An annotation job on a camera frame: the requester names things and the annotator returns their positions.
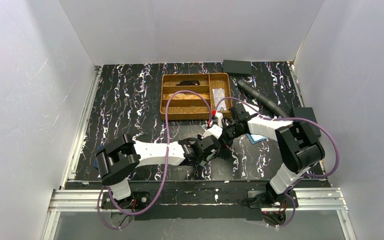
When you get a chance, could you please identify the black box right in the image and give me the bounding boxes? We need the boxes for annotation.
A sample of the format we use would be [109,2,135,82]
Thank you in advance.
[288,107,321,138]

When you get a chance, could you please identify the aluminium frame rail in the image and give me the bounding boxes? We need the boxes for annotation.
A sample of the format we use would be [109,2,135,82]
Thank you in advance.
[45,62,348,240]

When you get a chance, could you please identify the black object in tray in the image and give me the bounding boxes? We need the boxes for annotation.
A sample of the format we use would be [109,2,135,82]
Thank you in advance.
[175,80,201,86]

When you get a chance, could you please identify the black flat box rear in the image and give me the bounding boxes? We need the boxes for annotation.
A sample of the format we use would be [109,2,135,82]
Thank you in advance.
[223,59,252,76]

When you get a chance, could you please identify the dark blue card holder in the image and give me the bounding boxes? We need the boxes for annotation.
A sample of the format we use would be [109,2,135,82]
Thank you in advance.
[93,145,102,170]

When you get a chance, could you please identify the purple cable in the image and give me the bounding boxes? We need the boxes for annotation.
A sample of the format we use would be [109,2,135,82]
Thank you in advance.
[96,90,217,231]
[214,96,341,229]

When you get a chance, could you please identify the woven brown organizer tray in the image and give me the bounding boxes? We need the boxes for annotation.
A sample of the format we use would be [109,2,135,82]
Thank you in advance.
[160,73,233,121]

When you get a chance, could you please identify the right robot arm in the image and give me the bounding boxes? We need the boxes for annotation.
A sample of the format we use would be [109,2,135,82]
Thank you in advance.
[219,103,325,197]

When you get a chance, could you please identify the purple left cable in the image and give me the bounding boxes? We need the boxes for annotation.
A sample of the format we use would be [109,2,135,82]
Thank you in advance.
[96,90,217,231]

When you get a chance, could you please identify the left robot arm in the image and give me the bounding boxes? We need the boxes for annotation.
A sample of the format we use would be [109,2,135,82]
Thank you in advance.
[95,125,222,201]

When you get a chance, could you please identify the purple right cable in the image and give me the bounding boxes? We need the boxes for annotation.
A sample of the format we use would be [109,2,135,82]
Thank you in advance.
[214,96,341,229]

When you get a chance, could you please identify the silver VIP card upper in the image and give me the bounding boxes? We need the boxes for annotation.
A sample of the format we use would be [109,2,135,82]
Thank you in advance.
[212,88,225,102]

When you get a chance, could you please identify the silver vip card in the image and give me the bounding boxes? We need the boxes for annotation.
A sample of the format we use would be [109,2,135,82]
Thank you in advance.
[214,97,228,112]
[212,88,225,102]

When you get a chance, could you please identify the tan cards in tray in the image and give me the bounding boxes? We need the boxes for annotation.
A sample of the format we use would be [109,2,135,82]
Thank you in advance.
[172,93,210,100]

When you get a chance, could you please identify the silver VIP card lower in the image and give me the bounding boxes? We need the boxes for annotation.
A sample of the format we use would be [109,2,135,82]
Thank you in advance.
[214,97,228,112]

